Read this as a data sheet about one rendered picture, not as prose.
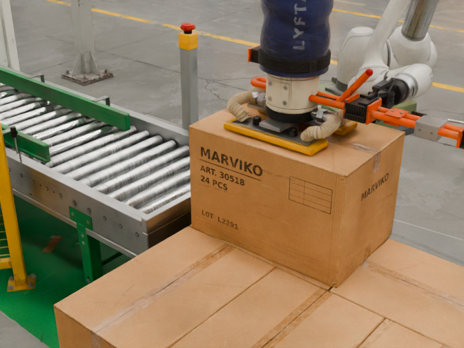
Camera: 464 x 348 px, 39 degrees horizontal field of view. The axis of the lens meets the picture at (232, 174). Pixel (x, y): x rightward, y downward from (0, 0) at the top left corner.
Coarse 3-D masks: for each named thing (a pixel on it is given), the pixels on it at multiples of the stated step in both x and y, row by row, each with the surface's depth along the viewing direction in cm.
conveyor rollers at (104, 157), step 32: (0, 96) 358; (32, 96) 355; (32, 128) 316; (64, 128) 318; (96, 128) 322; (64, 160) 289; (96, 160) 292; (128, 160) 284; (160, 160) 285; (128, 192) 262; (160, 192) 263
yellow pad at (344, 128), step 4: (260, 112) 227; (264, 112) 226; (304, 124) 217; (308, 124) 216; (340, 124) 212; (344, 124) 213; (348, 124) 213; (352, 124) 213; (356, 124) 215; (340, 128) 210; (344, 128) 210; (348, 128) 211; (352, 128) 213; (336, 132) 210; (340, 132) 209; (344, 132) 209
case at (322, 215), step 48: (192, 144) 221; (240, 144) 207; (336, 144) 205; (384, 144) 205; (192, 192) 229; (240, 192) 215; (288, 192) 202; (336, 192) 190; (384, 192) 214; (240, 240) 223; (288, 240) 209; (336, 240) 197; (384, 240) 228
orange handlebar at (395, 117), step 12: (252, 84) 215; (264, 84) 212; (312, 96) 202; (336, 96) 202; (384, 108) 193; (396, 108) 192; (384, 120) 189; (396, 120) 187; (408, 120) 185; (444, 132) 179; (456, 132) 178
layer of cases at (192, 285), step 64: (192, 256) 220; (256, 256) 220; (384, 256) 220; (64, 320) 196; (128, 320) 190; (192, 320) 191; (256, 320) 191; (320, 320) 191; (384, 320) 191; (448, 320) 191
